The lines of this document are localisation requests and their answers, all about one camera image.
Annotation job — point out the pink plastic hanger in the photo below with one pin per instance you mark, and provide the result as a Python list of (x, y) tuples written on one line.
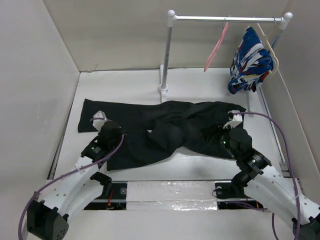
[(216, 48)]

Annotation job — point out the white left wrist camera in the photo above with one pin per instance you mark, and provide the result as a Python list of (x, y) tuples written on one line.
[(98, 120)]

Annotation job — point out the black trousers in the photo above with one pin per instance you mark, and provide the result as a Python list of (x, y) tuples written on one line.
[(154, 132)]

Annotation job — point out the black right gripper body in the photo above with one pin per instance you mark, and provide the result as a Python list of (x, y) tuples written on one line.
[(220, 131)]

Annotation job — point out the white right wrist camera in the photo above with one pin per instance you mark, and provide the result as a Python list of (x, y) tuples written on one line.
[(234, 119)]

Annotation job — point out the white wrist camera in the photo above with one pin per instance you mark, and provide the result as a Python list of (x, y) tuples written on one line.
[(234, 119), (98, 120)]

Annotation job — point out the white metal clothes rack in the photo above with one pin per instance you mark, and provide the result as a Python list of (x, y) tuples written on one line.
[(190, 41)]

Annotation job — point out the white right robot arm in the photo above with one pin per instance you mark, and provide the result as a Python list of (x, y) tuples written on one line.
[(258, 179)]

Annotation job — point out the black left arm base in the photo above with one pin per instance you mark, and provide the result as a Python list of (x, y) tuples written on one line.
[(115, 201)]

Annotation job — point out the cream plastic hanger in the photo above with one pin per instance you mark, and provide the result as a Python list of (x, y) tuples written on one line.
[(267, 46)]

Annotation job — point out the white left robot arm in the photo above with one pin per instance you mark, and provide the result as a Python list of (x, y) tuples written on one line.
[(50, 218)]

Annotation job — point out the blue patterned garment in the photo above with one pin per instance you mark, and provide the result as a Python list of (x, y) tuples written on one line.
[(251, 64)]

